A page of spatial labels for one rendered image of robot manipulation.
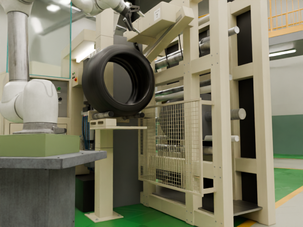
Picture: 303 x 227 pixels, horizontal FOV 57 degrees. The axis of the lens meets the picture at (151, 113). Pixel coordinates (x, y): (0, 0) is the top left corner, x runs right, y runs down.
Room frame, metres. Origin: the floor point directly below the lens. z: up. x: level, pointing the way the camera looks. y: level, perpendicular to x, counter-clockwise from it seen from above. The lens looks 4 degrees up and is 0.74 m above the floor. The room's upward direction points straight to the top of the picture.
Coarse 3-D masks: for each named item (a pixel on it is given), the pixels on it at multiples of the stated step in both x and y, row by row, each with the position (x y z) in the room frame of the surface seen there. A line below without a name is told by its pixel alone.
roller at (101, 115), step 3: (111, 111) 2.14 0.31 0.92; (96, 114) 2.35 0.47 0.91; (99, 114) 2.29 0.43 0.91; (102, 114) 2.23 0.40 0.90; (105, 114) 2.18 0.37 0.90; (108, 114) 2.13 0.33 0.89; (111, 114) 2.14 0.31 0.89; (93, 117) 2.41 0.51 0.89; (96, 117) 2.35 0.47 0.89; (99, 117) 2.31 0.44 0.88; (102, 117) 2.26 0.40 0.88; (105, 117) 2.22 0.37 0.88
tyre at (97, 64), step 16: (112, 48) 2.15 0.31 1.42; (128, 48) 2.22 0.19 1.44; (96, 64) 2.09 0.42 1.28; (128, 64) 2.53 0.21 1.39; (144, 64) 2.29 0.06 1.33; (96, 80) 2.08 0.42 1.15; (144, 80) 2.52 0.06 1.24; (96, 96) 2.12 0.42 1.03; (144, 96) 2.29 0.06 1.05; (128, 112) 2.24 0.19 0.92
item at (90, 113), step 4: (88, 112) 2.41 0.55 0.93; (92, 112) 2.42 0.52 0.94; (96, 112) 2.44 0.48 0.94; (88, 116) 2.40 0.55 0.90; (92, 116) 2.42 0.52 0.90; (88, 120) 2.40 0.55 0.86; (116, 120) 2.54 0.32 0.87; (120, 120) 2.56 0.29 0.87; (124, 120) 2.58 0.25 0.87; (128, 120) 2.61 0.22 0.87
